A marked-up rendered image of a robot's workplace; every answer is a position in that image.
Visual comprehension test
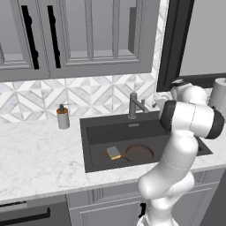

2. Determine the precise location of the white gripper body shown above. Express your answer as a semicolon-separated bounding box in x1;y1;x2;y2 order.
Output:
152;93;172;110

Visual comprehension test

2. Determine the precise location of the dark grey sink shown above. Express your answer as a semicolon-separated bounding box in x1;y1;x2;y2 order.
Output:
79;109;214;174

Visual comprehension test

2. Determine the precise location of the brown pan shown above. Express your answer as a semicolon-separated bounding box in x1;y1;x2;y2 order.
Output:
100;143;155;162

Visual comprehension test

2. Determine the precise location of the yellow and grey sponge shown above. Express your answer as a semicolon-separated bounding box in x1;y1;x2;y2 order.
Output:
106;146;123;161

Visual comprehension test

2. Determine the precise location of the grey metal tap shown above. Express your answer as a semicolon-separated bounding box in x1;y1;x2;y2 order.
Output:
127;92;150;120

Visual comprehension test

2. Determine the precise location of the white paper towel roll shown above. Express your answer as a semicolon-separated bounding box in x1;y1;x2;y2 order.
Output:
207;77;226;119

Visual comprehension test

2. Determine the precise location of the grey soap dispenser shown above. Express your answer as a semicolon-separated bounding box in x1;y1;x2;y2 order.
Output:
56;103;71;131

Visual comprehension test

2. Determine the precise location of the grey base cupboard door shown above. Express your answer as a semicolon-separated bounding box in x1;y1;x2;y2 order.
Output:
66;185;152;226
173;168;224;226

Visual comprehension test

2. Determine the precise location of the dark grey dishwasher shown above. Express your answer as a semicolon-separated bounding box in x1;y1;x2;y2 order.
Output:
0;194;72;226

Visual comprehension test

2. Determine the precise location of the black window frame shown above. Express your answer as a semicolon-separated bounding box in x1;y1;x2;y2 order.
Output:
155;0;226;93

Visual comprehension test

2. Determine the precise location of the grey wall cupboard door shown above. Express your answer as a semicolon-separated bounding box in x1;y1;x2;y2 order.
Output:
38;0;162;79
0;0;51;83

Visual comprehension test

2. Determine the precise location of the short black cupboard handle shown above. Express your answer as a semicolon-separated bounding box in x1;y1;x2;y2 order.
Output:
138;201;147;219

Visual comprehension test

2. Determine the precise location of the black dishwasher handle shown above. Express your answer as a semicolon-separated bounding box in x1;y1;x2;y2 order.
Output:
0;207;51;226

